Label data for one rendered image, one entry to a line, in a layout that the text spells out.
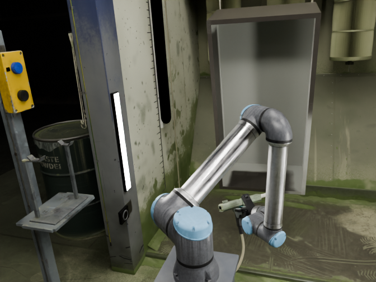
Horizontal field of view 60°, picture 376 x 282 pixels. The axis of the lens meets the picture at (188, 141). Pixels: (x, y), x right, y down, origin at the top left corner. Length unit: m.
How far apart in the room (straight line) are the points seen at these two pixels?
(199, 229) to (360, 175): 2.27
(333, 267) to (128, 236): 1.37
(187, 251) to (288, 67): 1.48
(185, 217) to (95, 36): 1.11
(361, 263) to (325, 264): 0.23
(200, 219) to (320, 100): 2.39
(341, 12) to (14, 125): 2.57
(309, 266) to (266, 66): 1.38
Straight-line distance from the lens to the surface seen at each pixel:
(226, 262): 1.49
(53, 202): 1.84
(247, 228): 1.77
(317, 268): 2.47
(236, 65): 2.34
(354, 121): 3.40
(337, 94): 3.47
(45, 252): 1.95
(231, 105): 2.46
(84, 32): 1.94
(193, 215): 1.29
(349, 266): 2.55
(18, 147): 1.70
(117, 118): 1.95
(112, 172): 2.08
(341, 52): 3.13
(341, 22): 3.13
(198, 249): 1.28
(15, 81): 1.61
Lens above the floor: 1.59
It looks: 19 degrees down
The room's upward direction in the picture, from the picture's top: 4 degrees counter-clockwise
